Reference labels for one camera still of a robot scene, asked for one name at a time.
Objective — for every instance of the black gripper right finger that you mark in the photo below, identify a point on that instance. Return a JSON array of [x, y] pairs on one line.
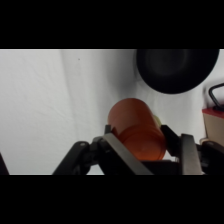
[[191, 156]]

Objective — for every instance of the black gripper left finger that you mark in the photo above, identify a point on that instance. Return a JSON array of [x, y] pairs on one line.
[[110, 155]]

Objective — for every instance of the orange plastic cup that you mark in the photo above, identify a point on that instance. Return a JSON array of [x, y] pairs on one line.
[[138, 130]]

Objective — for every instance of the yellow plastic cup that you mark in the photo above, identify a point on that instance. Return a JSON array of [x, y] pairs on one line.
[[157, 119]]

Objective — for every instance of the wooden box with red edge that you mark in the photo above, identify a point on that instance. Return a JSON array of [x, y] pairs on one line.
[[215, 125]]

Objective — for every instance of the black bowl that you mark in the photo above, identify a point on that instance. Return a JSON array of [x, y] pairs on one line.
[[176, 70]]

